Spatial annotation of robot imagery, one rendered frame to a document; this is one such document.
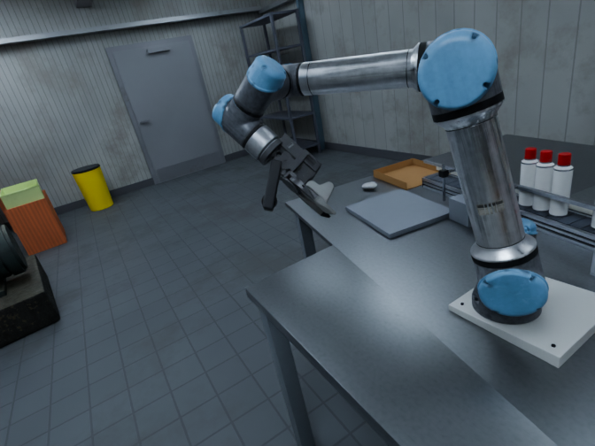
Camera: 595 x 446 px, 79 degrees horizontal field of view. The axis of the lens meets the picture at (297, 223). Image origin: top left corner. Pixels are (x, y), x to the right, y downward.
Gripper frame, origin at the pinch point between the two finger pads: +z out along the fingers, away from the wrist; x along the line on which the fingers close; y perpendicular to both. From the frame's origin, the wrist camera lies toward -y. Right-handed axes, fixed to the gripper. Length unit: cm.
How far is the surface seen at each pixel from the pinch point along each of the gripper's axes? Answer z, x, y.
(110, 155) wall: -302, 508, -83
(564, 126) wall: 108, 210, 232
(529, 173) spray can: 42, 33, 62
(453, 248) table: 40, 36, 27
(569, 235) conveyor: 61, 24, 50
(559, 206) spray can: 54, 27, 57
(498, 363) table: 48.6, -5.9, 0.6
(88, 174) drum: -275, 450, -117
